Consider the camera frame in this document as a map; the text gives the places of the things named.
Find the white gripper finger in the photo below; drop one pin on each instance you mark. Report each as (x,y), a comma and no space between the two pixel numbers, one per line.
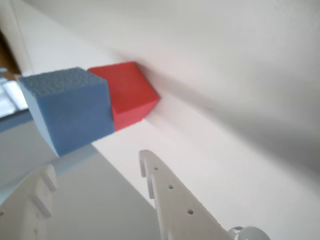
(180,212)
(22,215)

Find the blue foam cube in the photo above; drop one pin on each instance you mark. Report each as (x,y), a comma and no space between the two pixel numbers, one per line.
(75,117)

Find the red foam cube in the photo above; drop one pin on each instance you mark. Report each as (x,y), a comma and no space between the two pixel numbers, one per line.
(132,92)

